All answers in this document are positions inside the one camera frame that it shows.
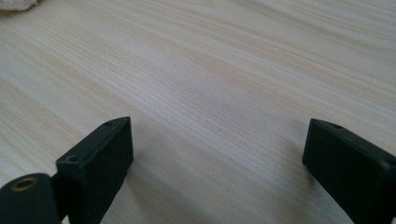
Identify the pale crumpled cloth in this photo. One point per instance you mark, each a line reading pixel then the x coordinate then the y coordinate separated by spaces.
pixel 15 3

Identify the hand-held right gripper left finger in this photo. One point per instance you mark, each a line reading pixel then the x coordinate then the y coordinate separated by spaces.
pixel 95 168

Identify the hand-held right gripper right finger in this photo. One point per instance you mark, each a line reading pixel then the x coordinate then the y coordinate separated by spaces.
pixel 351 174

